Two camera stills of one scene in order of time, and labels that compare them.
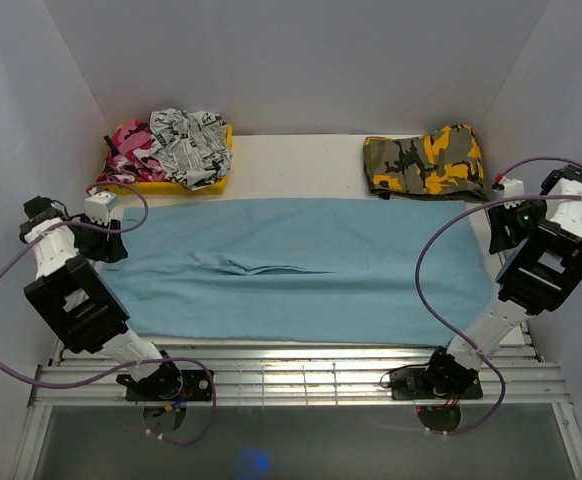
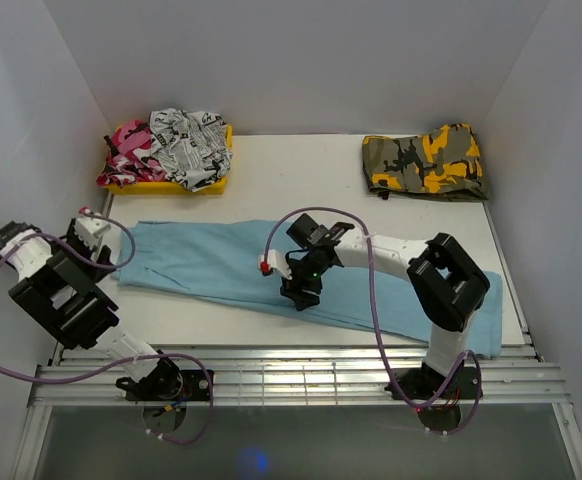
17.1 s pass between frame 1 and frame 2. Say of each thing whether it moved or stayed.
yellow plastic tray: stayed
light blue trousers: moved
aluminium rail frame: stayed
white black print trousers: stayed
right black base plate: stayed
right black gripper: moved
